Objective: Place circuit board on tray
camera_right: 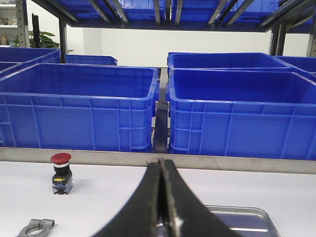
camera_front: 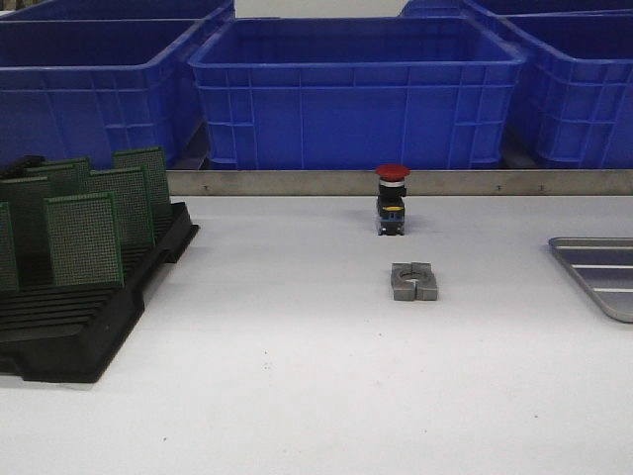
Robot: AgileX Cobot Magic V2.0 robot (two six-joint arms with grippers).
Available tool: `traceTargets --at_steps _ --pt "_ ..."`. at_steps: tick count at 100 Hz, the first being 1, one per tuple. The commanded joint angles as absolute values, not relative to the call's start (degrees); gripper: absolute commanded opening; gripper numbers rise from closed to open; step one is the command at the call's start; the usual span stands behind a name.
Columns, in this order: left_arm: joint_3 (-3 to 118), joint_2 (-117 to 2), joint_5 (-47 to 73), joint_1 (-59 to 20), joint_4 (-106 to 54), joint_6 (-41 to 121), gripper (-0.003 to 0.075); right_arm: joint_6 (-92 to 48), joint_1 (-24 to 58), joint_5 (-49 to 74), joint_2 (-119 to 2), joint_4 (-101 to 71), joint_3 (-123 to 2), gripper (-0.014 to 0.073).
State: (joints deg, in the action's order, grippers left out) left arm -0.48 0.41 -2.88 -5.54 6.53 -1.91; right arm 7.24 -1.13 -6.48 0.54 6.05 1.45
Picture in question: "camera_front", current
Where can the steel table edge rail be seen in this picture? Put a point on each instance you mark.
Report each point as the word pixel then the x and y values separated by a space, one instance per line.
pixel 528 182

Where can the blue plastic crate left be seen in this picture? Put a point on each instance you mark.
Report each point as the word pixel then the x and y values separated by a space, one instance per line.
pixel 90 88

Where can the blue crate rear left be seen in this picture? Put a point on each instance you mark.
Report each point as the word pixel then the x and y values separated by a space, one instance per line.
pixel 120 10

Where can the blue plastic crate right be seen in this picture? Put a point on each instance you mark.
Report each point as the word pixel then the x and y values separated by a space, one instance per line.
pixel 572 105

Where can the grey metal clamp block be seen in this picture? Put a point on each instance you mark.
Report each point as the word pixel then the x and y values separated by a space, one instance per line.
pixel 414 281

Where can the green perforated board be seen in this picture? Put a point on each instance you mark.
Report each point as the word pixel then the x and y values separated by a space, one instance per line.
pixel 84 240
pixel 132 200
pixel 8 263
pixel 26 199
pixel 66 177
pixel 153 161

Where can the black slotted board rack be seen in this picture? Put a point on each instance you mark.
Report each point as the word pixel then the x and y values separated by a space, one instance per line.
pixel 71 333

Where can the blue plastic crate centre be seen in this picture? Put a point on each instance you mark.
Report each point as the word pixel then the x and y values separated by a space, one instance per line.
pixel 352 94

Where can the green perforated board front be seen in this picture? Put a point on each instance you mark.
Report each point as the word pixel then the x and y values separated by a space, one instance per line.
pixel 84 240

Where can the red emergency stop button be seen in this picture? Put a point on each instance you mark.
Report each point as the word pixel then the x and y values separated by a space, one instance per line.
pixel 391 209

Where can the blue crate rear right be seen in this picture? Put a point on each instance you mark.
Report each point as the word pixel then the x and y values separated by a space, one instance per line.
pixel 510 8

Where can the silver metal tray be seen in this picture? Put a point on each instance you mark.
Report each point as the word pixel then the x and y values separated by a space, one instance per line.
pixel 602 266

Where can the blue plastic crate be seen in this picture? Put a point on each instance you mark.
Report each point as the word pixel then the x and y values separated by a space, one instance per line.
pixel 352 94
pixel 90 88
pixel 572 105

